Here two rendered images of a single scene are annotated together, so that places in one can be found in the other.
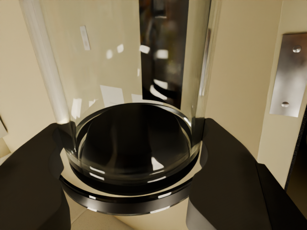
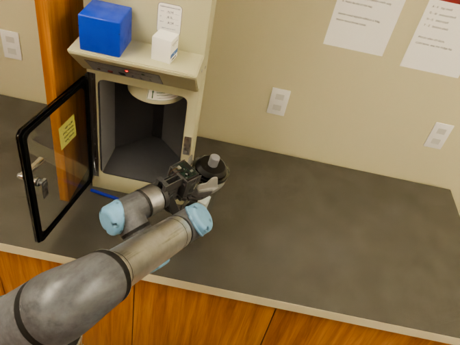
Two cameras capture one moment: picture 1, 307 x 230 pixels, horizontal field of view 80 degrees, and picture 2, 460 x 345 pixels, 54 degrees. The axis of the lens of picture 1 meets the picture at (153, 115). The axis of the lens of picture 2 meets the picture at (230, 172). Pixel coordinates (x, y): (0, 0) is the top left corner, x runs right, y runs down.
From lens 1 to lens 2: 1.29 m
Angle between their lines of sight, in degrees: 74
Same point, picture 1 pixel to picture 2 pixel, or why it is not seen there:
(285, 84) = (187, 144)
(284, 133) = (187, 131)
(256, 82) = (232, 47)
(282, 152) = (187, 125)
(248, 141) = not seen: outside the picture
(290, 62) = (187, 149)
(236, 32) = (243, 86)
